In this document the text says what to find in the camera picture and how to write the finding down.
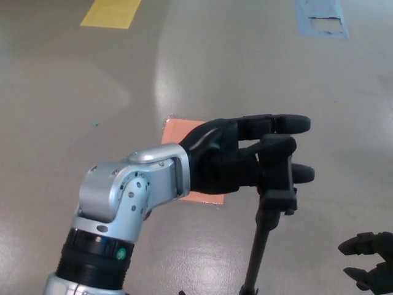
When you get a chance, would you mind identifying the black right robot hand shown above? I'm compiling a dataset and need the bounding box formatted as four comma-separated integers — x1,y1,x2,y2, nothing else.
337,232,393,291

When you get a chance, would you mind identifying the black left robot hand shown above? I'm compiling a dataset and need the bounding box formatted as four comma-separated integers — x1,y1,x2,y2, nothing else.
179,113,317,196

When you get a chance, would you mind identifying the black phone stand with pole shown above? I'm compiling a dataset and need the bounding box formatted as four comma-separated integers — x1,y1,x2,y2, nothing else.
239,135,298,295

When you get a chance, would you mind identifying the orange rectangular floor patch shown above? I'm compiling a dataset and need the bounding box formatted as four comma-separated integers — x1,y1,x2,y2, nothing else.
161,118,225,204

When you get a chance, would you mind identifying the torn blue floor patch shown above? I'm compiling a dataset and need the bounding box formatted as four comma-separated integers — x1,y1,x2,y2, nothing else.
294,0,350,39

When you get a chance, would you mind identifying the yellow rectangular floor patch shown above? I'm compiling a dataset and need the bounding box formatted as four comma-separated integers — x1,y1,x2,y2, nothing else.
79,0,142,30

